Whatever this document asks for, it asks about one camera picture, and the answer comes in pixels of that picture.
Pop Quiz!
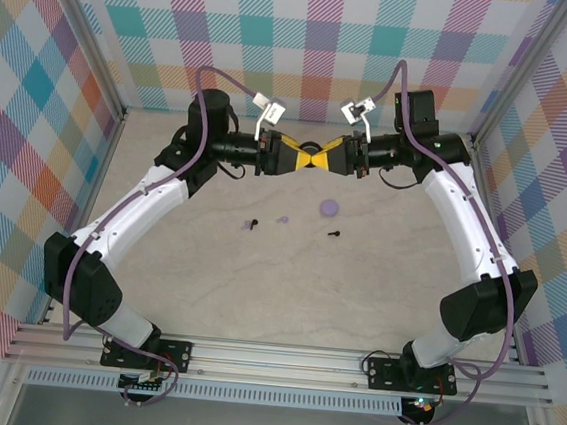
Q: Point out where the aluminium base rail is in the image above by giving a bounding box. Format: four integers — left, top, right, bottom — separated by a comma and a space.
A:
1, 315, 559, 414

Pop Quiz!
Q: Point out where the white slotted cable duct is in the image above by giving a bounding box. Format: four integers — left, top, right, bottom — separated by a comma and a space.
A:
23, 361, 405, 420

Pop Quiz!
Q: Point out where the aluminium side rail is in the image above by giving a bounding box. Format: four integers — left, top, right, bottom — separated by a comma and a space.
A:
37, 102, 130, 332
448, 139, 546, 368

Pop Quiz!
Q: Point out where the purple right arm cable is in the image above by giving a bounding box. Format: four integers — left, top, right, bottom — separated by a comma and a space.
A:
343, 58, 538, 425

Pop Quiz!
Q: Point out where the small controller circuit board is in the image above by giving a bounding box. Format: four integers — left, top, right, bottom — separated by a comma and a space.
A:
407, 393, 437, 417
118, 367, 169, 396

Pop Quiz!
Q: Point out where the aluminium frame post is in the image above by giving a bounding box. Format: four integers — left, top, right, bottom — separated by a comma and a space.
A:
469, 0, 567, 156
24, 0, 138, 123

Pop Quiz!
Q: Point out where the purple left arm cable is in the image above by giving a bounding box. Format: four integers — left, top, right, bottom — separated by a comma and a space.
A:
55, 54, 266, 416

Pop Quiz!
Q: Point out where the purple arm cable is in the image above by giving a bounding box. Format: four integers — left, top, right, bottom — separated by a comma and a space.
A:
55, 54, 266, 416
343, 58, 538, 425

